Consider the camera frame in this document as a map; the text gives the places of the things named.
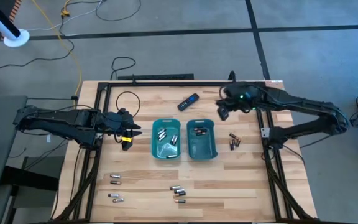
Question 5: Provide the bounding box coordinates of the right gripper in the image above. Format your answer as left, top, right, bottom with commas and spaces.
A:
215, 81, 262, 122

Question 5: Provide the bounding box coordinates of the black power strip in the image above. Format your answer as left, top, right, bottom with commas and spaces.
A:
117, 73, 195, 81

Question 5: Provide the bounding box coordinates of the orange black striped board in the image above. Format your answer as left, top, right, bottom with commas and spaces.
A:
1, 0, 23, 22

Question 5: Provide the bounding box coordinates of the teal green plastic bin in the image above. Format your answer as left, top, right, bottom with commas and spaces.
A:
151, 118, 182, 161

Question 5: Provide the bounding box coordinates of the white pole round base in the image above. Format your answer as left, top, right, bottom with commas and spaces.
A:
0, 0, 30, 49

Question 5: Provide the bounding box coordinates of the black remote control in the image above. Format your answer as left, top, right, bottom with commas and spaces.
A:
177, 93, 200, 112

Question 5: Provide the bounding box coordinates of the black looped gripper cable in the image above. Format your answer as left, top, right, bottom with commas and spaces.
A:
115, 90, 142, 119

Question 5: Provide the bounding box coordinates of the black aluminium table frame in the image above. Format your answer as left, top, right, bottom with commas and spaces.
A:
50, 79, 318, 224

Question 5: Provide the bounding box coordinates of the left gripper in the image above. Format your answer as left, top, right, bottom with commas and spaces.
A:
97, 111, 143, 152

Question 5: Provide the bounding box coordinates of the grey side desk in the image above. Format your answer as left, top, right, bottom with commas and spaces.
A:
0, 95, 29, 191

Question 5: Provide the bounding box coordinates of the yellow floor cable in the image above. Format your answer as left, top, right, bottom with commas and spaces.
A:
31, 0, 83, 98

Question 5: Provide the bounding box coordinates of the black floor cable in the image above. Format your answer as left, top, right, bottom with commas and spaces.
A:
110, 56, 137, 81
0, 15, 75, 71
94, 0, 142, 22

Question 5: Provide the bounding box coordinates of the blue-grey plastic bin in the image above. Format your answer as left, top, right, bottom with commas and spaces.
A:
186, 118, 219, 161

